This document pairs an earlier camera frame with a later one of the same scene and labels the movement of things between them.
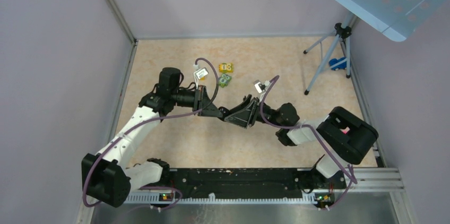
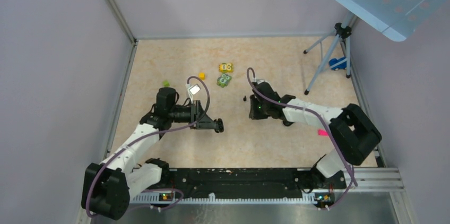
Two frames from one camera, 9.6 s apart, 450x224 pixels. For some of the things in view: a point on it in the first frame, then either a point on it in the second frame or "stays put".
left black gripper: x=201 y=97 -> x=196 y=110
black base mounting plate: x=253 y=181 stays put
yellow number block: x=226 y=67 stays put
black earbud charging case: x=225 y=111 -> x=221 y=126
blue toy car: x=334 y=61 stays put
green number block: x=224 y=80 stays put
